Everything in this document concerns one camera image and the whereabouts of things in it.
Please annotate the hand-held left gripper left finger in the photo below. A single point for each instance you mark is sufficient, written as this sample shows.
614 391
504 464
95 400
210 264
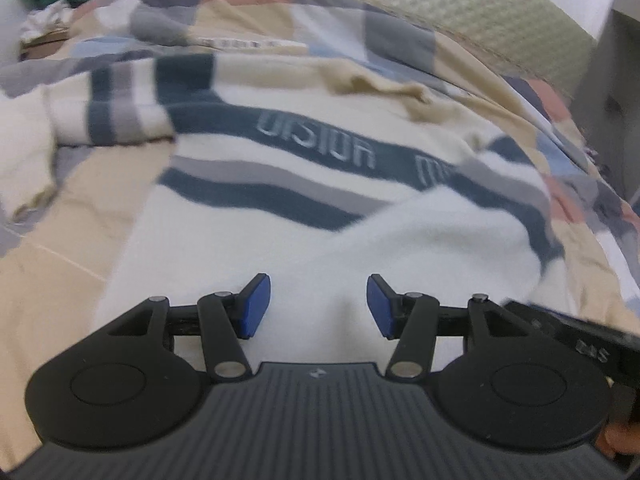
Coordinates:
255 306

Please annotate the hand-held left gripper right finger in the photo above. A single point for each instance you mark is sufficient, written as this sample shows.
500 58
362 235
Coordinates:
380 306

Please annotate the white striped knit sweater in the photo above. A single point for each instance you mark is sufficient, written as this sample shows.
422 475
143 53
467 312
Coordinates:
310 185

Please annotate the person's right hand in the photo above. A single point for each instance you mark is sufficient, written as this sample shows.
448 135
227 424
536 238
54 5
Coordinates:
624 435

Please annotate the checkered patchwork quilt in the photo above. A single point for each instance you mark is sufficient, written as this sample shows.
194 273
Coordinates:
75 220

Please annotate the grey wardrobe cabinet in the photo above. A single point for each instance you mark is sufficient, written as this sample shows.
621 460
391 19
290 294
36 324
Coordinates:
607 100

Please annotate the brown cardboard box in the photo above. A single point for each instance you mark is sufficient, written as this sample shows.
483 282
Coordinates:
45 45

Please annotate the white crumpled cloth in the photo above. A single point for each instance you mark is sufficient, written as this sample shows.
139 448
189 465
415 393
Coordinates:
47 20

